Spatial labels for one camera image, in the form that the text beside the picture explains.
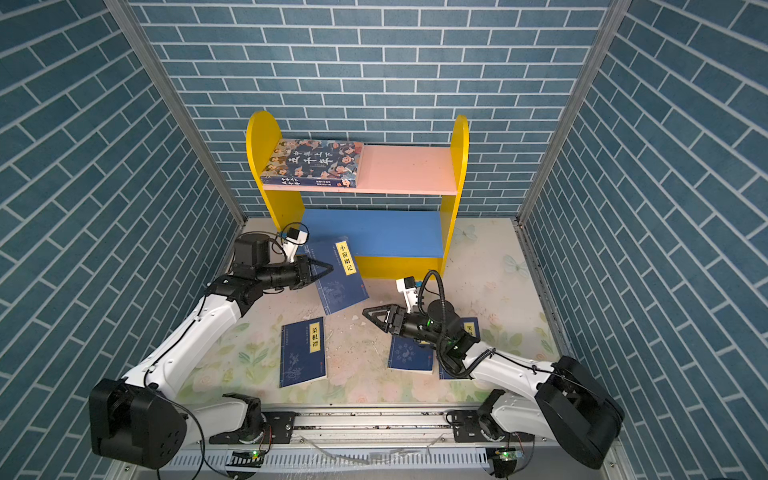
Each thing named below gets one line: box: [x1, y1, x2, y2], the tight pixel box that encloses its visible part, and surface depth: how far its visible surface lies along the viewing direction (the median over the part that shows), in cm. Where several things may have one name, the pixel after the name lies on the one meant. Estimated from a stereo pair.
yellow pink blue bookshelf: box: [247, 111, 469, 279], surface depth 80 cm
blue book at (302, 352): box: [279, 317, 327, 389], surface depth 87 cm
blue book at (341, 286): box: [306, 236, 370, 316], surface depth 79 cm
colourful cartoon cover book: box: [261, 139, 364, 188], surface depth 76 cm
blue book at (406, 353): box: [387, 335, 434, 371], surface depth 86 cm
